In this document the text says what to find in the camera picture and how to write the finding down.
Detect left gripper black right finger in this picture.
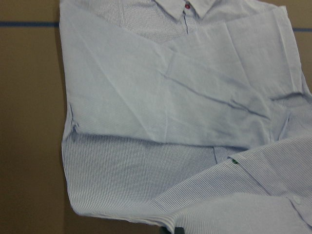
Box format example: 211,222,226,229
174,227,183,234

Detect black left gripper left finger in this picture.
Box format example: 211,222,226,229
159,227,167,234

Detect light blue striped shirt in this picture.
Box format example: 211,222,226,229
59,0,312,234

